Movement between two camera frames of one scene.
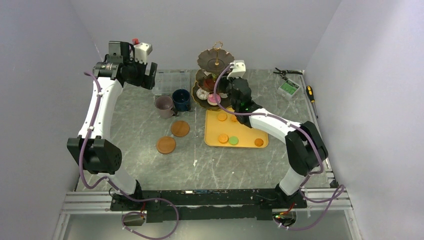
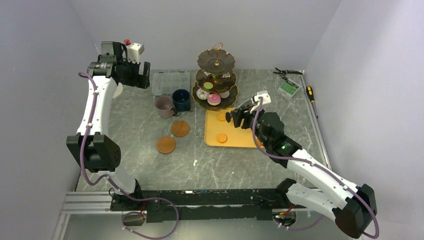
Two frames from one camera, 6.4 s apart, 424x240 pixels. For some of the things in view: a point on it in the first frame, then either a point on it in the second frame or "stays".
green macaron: [233, 140] -> [208, 85]
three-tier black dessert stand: [213, 62] stays
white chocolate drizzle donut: [202, 94] stays
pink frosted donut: [211, 100] stays
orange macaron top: [222, 117] stays
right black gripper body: [225, 85] -> [245, 113]
